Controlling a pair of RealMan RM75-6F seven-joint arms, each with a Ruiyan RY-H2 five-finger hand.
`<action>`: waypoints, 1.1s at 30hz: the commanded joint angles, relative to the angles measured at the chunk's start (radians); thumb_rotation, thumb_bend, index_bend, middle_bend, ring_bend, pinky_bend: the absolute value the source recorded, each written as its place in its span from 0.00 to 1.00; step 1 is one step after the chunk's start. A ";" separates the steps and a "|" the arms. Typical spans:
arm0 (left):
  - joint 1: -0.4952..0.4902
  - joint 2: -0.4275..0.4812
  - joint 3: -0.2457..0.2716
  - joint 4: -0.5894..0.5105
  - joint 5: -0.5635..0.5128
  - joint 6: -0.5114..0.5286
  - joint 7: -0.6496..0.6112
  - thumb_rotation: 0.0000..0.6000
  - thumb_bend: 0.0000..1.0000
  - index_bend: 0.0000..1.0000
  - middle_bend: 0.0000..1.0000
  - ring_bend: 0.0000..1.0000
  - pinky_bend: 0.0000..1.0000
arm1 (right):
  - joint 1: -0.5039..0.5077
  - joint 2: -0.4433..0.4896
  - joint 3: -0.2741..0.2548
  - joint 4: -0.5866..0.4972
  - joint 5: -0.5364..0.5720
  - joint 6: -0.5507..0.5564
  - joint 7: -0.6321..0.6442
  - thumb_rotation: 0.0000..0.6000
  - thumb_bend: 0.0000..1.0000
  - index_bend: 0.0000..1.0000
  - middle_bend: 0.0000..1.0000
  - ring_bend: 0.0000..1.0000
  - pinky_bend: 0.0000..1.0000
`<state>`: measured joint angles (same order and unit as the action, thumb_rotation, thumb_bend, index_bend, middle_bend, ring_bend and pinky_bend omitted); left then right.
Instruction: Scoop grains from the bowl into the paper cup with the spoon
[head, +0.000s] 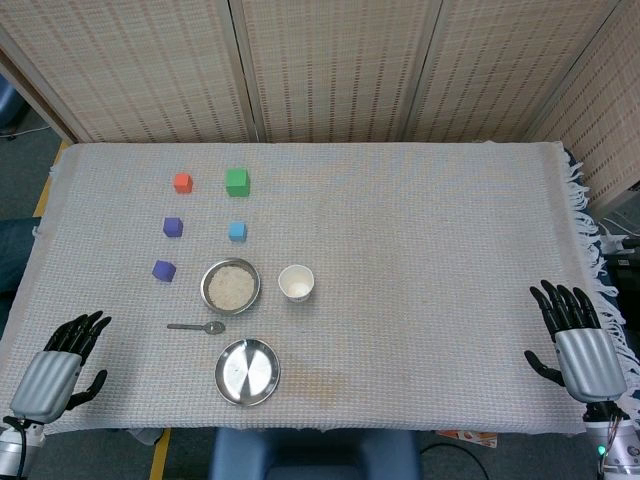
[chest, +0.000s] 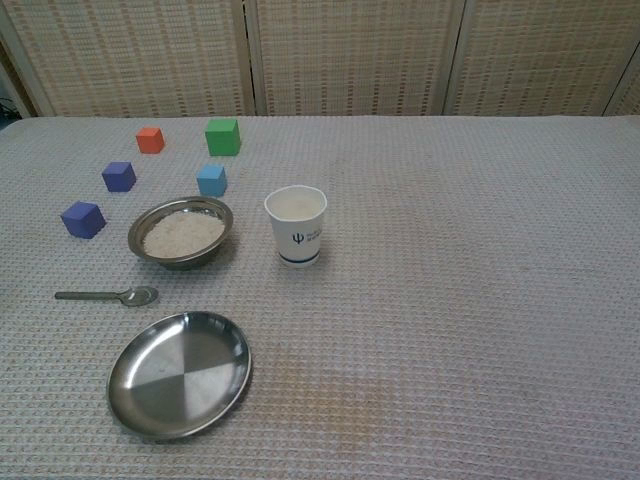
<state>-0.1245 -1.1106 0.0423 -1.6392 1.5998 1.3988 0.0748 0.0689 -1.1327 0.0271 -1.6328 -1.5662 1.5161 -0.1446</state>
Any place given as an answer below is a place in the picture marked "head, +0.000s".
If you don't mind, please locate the white cable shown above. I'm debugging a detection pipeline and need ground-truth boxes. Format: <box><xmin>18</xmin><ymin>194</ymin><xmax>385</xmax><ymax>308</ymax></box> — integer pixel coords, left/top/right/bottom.
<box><xmin>597</xmin><ymin>215</ymin><xmax>632</xmax><ymax>241</ymax></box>

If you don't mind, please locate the dark blue fabric seat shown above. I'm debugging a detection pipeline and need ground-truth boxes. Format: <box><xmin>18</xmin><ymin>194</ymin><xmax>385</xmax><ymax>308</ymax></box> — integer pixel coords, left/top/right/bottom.
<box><xmin>0</xmin><ymin>217</ymin><xmax>42</xmax><ymax>297</ymax></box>

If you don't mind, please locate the white rice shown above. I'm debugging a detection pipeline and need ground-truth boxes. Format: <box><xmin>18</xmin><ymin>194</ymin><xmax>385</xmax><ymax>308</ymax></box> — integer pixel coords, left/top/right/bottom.
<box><xmin>207</xmin><ymin>264</ymin><xmax>255</xmax><ymax>310</ymax></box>

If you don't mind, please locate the woven folding screen panel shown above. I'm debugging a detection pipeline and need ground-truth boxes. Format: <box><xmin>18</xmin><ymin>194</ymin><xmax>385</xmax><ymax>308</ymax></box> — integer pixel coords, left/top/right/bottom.
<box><xmin>403</xmin><ymin>0</ymin><xmax>626</xmax><ymax>145</ymax></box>
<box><xmin>228</xmin><ymin>0</ymin><xmax>445</xmax><ymax>145</ymax></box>
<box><xmin>0</xmin><ymin>0</ymin><xmax>256</xmax><ymax>145</ymax></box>
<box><xmin>522</xmin><ymin>0</ymin><xmax>640</xmax><ymax>214</ymax></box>

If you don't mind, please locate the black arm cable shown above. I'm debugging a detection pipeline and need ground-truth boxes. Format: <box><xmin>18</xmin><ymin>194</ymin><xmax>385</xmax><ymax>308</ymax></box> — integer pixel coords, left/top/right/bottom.
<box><xmin>2</xmin><ymin>415</ymin><xmax>32</xmax><ymax>480</ymax></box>

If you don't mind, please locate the green cube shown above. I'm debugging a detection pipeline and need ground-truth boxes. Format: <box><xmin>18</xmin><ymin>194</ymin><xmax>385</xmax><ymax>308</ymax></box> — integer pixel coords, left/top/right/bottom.
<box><xmin>225</xmin><ymin>167</ymin><xmax>251</xmax><ymax>198</ymax></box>

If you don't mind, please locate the white paper cup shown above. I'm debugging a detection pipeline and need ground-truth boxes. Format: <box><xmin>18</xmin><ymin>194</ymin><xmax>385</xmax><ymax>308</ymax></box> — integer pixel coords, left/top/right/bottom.
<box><xmin>277</xmin><ymin>264</ymin><xmax>315</xmax><ymax>304</ymax></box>

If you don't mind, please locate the steel bowl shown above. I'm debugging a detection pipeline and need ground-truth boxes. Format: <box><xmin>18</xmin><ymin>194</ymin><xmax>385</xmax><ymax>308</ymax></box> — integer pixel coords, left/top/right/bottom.
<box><xmin>200</xmin><ymin>257</ymin><xmax>262</xmax><ymax>316</ymax></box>

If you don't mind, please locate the small metal spoon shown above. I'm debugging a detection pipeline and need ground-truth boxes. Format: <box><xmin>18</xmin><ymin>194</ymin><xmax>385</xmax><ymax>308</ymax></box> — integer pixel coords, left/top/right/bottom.
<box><xmin>166</xmin><ymin>320</ymin><xmax>227</xmax><ymax>335</ymax></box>

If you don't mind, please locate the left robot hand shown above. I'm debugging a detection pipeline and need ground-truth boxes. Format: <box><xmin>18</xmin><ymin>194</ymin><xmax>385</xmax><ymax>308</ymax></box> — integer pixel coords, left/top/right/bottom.
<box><xmin>9</xmin><ymin>310</ymin><xmax>112</xmax><ymax>424</ymax></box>

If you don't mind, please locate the black box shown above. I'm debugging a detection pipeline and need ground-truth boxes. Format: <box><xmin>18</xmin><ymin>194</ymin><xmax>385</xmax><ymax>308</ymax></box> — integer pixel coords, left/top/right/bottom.
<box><xmin>602</xmin><ymin>239</ymin><xmax>640</xmax><ymax>304</ymax></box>

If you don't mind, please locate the orange printed paper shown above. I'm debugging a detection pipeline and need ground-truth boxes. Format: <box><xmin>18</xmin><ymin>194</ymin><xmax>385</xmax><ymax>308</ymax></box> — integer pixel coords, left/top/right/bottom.
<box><xmin>434</xmin><ymin>429</ymin><xmax>500</xmax><ymax>449</ymax></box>

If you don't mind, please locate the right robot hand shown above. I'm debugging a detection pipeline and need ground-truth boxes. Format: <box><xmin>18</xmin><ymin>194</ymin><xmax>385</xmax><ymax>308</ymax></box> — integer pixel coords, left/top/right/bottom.
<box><xmin>523</xmin><ymin>279</ymin><xmax>629</xmax><ymax>404</ymax></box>

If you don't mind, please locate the white woven tablecloth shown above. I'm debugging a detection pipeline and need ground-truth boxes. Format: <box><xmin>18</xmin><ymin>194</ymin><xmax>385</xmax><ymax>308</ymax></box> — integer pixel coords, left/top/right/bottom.
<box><xmin>0</xmin><ymin>141</ymin><xmax>640</xmax><ymax>434</ymax></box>

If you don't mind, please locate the steel plate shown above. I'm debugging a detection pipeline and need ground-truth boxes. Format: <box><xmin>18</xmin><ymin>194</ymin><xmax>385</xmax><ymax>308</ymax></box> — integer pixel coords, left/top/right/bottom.
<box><xmin>214</xmin><ymin>338</ymin><xmax>282</xmax><ymax>407</ymax></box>

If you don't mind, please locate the blue padded seat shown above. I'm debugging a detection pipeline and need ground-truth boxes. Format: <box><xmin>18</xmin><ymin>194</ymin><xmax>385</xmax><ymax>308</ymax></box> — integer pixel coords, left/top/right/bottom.
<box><xmin>207</xmin><ymin>428</ymin><xmax>422</xmax><ymax>480</ymax></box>

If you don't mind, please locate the black floor cable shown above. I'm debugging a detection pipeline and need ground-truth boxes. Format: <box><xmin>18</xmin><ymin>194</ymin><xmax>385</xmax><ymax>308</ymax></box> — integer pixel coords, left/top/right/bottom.
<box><xmin>419</xmin><ymin>442</ymin><xmax>490</xmax><ymax>480</ymax></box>

